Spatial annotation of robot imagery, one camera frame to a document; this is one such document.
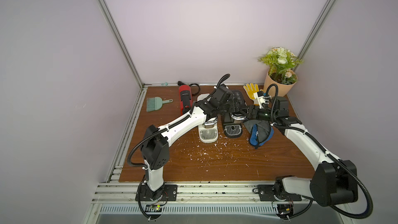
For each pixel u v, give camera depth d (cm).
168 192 74
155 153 46
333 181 40
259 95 74
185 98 88
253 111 71
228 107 71
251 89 117
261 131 92
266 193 73
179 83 122
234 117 76
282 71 102
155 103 110
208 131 93
